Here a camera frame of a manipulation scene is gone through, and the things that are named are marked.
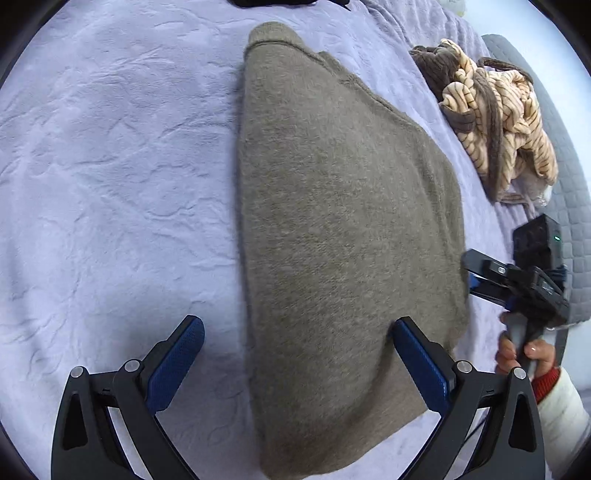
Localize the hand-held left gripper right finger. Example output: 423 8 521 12
392 316 547 480

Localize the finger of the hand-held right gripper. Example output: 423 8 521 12
468 276 514 306
462 249 514 283

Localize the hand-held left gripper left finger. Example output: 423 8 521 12
51 315 206 480

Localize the brown fuzzy sweater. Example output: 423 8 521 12
235 22 471 480

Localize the black clothes pile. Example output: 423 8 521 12
230 0 352 9

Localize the person's right hand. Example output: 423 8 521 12
495 311 557 377

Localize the beige striped fleece garment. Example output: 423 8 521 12
410 39 559 205

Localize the lavender plush blanket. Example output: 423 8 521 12
0 0 536 480

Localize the white plush toy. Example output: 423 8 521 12
436 0 468 18

